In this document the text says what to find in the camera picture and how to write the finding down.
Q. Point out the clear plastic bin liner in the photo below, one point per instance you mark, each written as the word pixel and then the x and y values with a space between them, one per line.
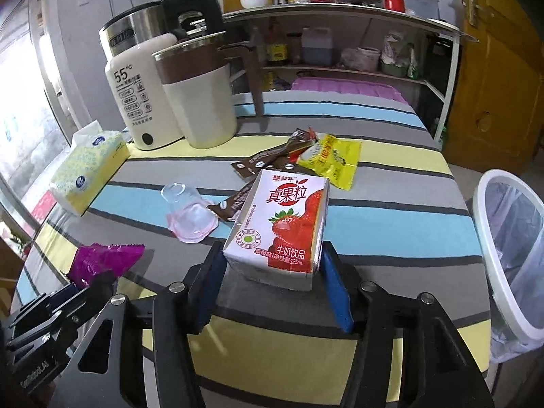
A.
pixel 522 238

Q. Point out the dark sauce bottle yellow label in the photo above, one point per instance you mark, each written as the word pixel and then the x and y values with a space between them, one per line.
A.
pixel 276 46

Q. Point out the white window frame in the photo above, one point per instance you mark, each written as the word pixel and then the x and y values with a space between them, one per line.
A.
pixel 59 51

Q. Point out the small dark jar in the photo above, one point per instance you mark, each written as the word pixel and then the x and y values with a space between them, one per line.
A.
pixel 294 49

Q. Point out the yellow tissue pack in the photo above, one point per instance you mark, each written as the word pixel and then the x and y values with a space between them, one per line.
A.
pixel 85 165

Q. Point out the white water heater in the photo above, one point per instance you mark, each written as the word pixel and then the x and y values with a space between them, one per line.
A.
pixel 136 93

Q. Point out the white plastic tub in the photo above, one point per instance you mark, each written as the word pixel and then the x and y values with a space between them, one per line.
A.
pixel 368 59

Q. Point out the magenta foil packet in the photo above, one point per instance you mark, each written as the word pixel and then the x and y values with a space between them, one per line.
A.
pixel 106 259

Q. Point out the pink plastic bag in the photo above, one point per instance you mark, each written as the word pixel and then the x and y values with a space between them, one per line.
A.
pixel 349 57

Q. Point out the clear plastic bottle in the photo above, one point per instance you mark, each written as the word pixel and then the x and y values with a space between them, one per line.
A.
pixel 256 46

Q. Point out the black bin with white rim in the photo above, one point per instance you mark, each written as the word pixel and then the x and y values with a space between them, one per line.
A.
pixel 480 225

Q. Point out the bundle of plastic bags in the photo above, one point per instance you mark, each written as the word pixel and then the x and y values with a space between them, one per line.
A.
pixel 397 57

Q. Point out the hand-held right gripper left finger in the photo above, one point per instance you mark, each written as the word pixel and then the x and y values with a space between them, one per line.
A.
pixel 210 289

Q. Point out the brown coffee sachet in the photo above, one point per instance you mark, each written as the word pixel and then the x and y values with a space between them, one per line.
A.
pixel 263 157
pixel 231 204

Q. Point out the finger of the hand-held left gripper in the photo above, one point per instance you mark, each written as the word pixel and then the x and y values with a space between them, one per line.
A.
pixel 97 291
pixel 61 297

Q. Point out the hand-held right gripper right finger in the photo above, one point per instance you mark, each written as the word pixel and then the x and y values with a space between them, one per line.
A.
pixel 338 297

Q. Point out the white bowl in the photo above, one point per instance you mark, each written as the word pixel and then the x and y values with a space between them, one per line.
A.
pixel 254 2

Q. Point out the clear plastic cup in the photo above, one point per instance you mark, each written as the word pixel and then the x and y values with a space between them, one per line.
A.
pixel 187 216

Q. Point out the red strawberry drink carton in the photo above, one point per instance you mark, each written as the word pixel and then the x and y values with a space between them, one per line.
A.
pixel 280 229

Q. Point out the plastic jug with dark liquid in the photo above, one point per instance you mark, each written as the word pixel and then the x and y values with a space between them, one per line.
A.
pixel 316 46

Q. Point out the striped tablecloth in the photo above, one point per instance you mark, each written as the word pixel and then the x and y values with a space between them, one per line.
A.
pixel 382 229

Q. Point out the pink plastic box lid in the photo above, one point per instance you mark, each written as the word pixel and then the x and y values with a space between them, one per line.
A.
pixel 348 89

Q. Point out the white plastic container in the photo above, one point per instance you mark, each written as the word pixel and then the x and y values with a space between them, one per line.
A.
pixel 423 2

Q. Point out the yellow wooden door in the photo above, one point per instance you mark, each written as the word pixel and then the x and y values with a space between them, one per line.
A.
pixel 501 93

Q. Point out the yellow snack packet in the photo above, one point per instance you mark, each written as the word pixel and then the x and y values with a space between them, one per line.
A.
pixel 335 157

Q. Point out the white metal shelf unit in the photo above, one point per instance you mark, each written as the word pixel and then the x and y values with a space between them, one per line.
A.
pixel 340 10

